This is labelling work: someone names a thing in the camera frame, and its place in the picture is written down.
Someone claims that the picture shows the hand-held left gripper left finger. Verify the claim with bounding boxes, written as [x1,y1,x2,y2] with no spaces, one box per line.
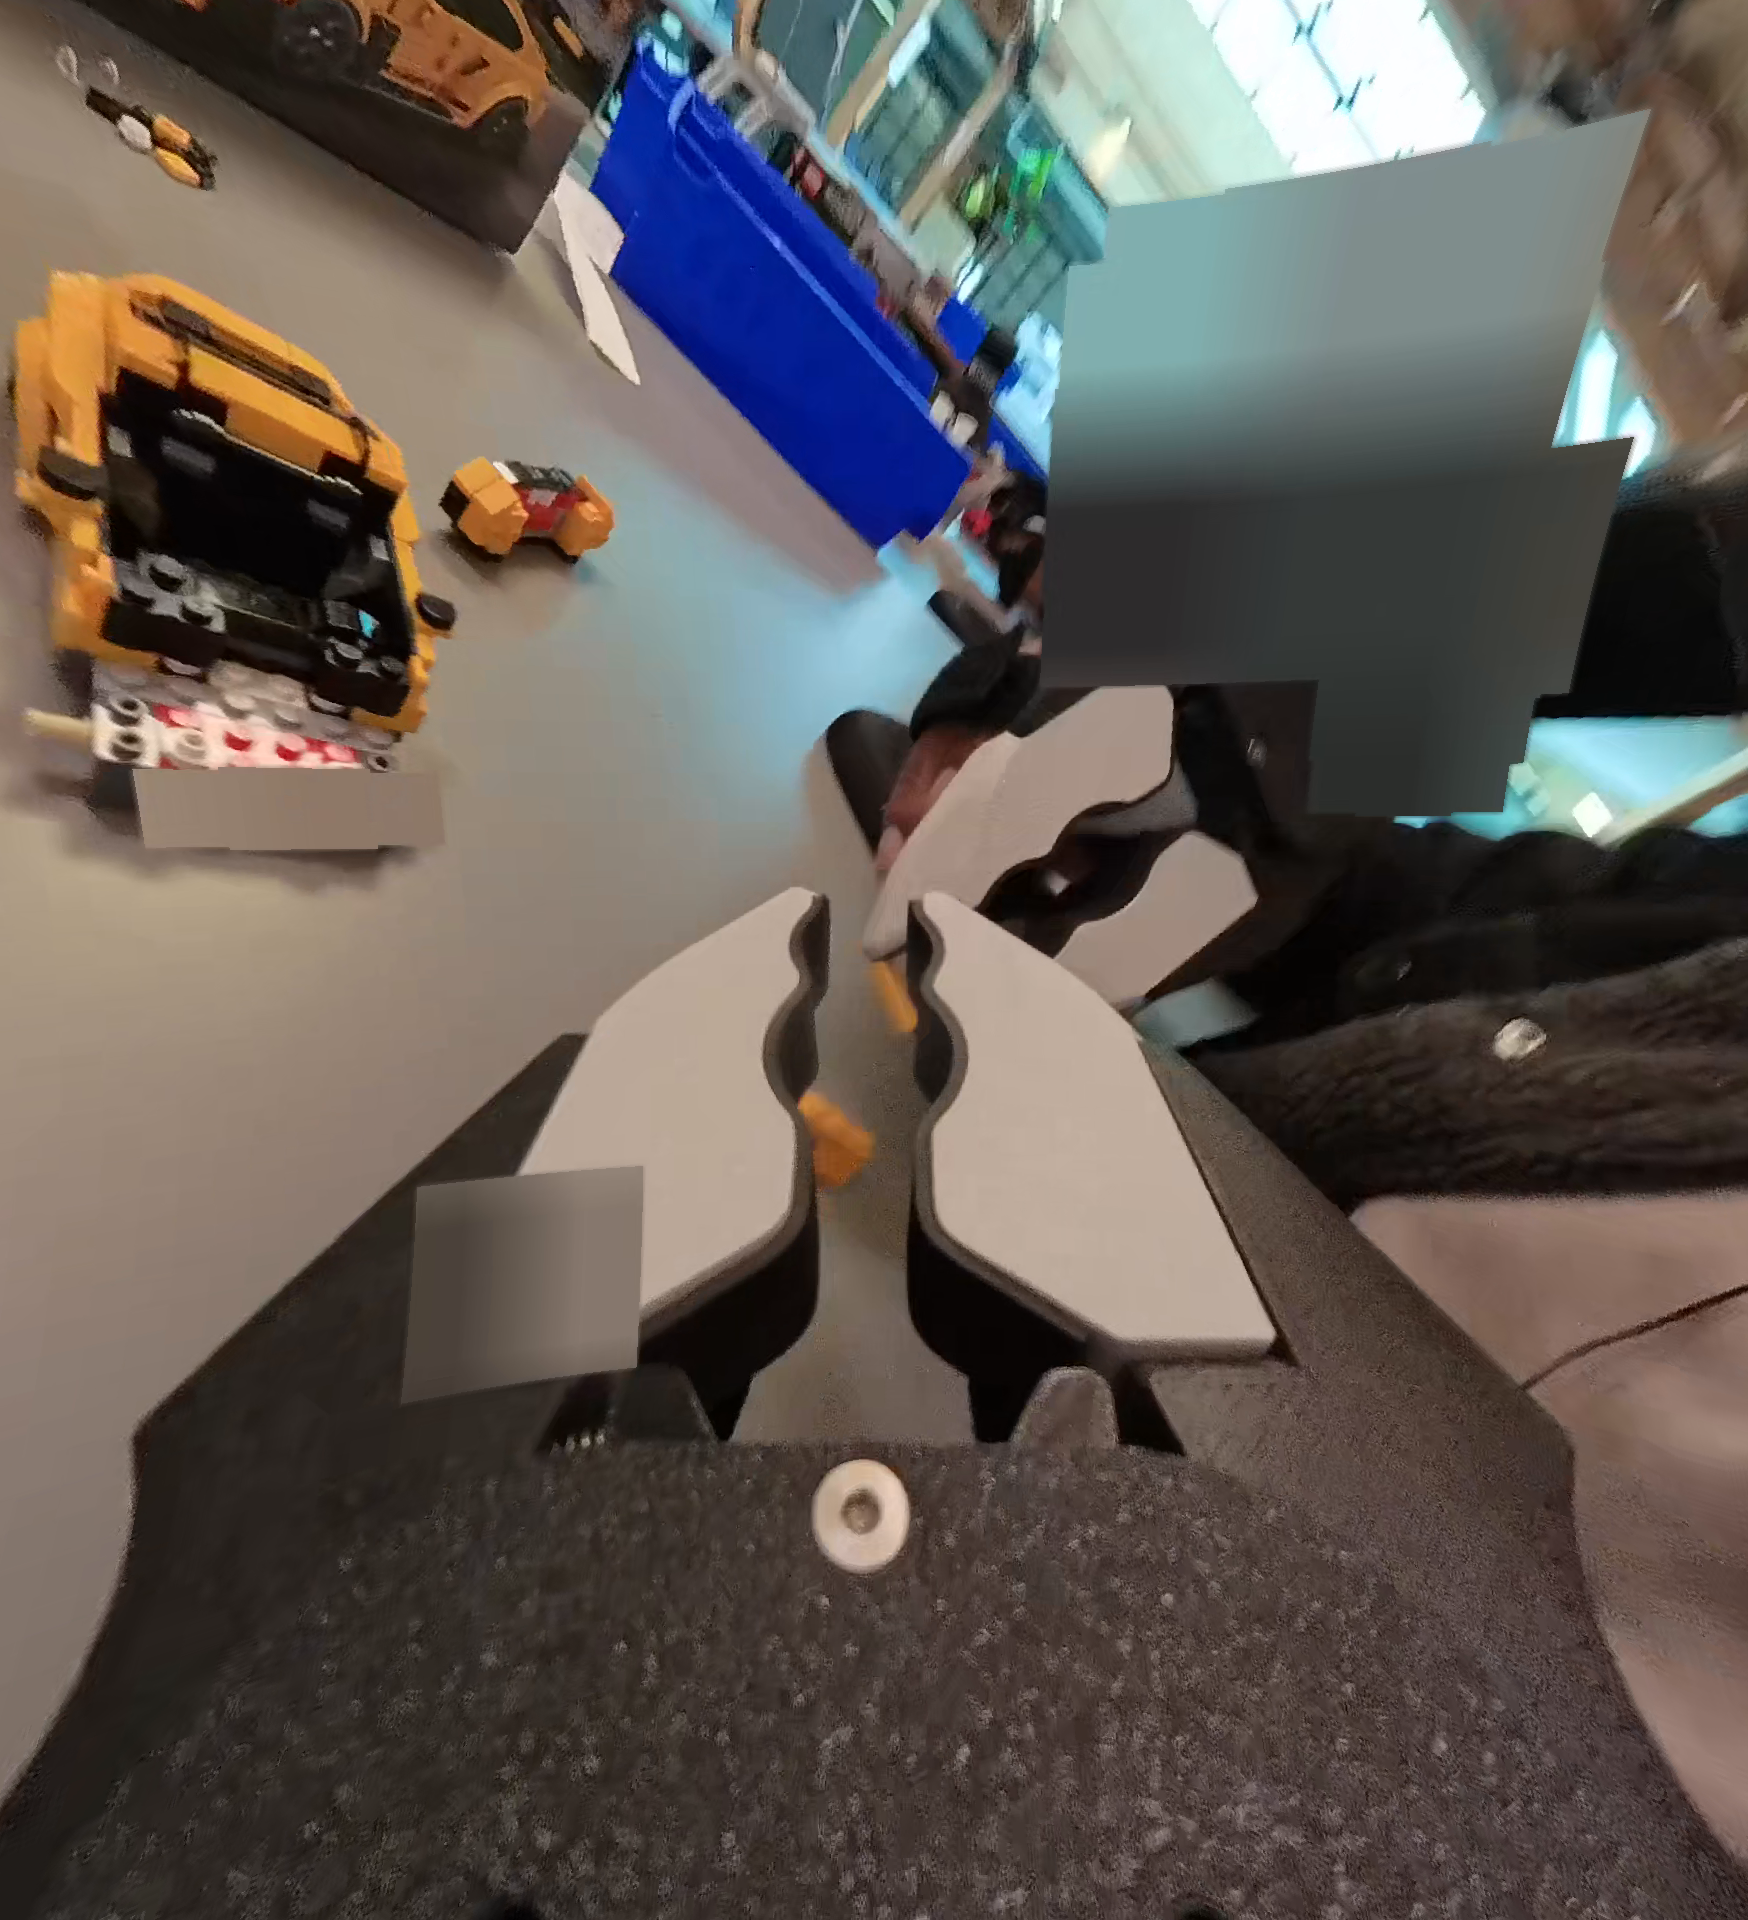
[517,888,831,1439]

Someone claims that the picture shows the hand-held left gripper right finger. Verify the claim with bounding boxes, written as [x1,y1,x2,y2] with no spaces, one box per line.
[905,893,1281,1445]

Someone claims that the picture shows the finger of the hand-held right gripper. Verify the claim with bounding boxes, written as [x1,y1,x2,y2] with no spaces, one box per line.
[1054,828,1260,1009]
[861,684,1179,964]

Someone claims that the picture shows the orange and red lego assembly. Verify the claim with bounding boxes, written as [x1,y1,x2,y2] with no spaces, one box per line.
[795,1090,879,1191]

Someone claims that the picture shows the orange lego frame piece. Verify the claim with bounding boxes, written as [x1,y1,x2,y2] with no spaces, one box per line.
[437,454,619,566]

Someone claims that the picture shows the yellow lego car model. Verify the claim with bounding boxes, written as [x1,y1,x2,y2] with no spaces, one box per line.
[9,270,459,782]

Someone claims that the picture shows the lego set box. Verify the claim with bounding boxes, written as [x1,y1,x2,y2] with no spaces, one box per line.
[70,0,602,253]

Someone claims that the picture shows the small black orange lego subassembly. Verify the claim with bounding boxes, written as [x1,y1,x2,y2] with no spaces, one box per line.
[57,45,220,193]

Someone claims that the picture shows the person's right hand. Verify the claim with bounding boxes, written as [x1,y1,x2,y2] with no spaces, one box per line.
[879,728,985,874]

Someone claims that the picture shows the white black machine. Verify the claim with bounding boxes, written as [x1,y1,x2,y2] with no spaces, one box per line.
[926,472,1054,638]

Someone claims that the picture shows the blue plastic bin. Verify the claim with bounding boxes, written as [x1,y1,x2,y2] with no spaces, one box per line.
[587,32,979,553]
[939,291,1054,486]

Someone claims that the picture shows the white paper sheet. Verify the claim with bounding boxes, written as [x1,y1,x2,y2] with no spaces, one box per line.
[548,178,646,386]

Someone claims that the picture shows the person's beige sweater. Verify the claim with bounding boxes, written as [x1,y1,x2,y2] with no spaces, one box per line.
[1351,1193,1748,1883]

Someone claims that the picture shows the black wired earbud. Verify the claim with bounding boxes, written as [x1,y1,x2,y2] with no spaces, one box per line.
[1523,1262,1748,1391]

